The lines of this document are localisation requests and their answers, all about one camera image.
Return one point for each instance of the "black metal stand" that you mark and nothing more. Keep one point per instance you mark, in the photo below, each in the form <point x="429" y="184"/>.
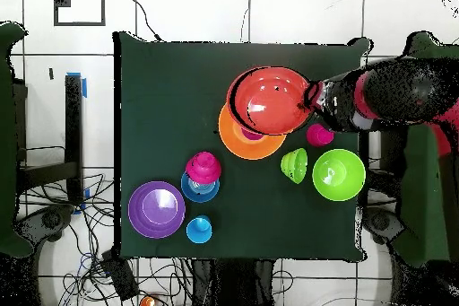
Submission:
<point x="73" y="123"/>

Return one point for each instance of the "grey chair base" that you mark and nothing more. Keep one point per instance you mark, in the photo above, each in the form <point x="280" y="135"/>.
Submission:
<point x="380" y="221"/>
<point x="50" y="220"/>

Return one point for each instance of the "blue tape strip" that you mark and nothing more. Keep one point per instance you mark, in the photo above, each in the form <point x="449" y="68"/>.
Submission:
<point x="84" y="87"/>

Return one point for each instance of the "pink cup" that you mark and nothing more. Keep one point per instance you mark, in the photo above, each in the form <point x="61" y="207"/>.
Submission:
<point x="319" y="135"/>

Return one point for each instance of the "large green bowl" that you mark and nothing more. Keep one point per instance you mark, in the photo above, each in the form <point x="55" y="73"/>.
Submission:
<point x="339" y="175"/>

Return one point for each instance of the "pink bowl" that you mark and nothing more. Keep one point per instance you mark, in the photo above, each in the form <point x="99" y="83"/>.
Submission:
<point x="203" y="167"/>

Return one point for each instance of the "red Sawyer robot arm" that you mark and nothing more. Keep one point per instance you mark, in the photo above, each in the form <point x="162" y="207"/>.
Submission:
<point x="394" y="94"/>

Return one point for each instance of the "red bowl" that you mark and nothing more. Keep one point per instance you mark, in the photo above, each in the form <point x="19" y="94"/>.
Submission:
<point x="269" y="101"/>

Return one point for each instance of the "large orange bowl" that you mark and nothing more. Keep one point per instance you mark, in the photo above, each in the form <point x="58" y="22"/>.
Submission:
<point x="229" y="137"/>

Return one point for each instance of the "small orange object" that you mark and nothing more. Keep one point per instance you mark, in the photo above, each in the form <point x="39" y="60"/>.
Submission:
<point x="147" y="302"/>

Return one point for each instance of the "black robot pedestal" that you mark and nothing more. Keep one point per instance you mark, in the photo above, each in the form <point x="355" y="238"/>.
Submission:
<point x="233" y="284"/>

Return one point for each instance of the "small black floor object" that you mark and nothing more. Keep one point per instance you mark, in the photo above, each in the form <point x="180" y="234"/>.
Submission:
<point x="51" y="73"/>

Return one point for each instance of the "dark green tablecloth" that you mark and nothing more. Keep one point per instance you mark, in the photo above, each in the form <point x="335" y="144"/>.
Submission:
<point x="179" y="87"/>

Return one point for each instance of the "purple cup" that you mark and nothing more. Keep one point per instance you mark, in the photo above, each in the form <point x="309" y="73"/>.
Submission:
<point x="251" y="136"/>

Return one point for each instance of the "purple bowl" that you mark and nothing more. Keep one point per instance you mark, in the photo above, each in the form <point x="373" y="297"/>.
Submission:
<point x="156" y="209"/>

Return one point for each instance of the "blue cup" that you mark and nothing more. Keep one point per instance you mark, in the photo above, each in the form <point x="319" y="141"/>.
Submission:
<point x="199" y="229"/>

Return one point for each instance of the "small green bowl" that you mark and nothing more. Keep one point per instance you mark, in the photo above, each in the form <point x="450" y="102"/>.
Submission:
<point x="294" y="165"/>

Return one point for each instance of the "blue bowl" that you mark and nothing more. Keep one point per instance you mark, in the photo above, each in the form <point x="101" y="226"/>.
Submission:
<point x="199" y="193"/>

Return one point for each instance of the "green clothed side table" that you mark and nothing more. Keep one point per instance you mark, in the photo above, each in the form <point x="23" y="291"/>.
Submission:
<point x="423" y="194"/>
<point x="7" y="141"/>

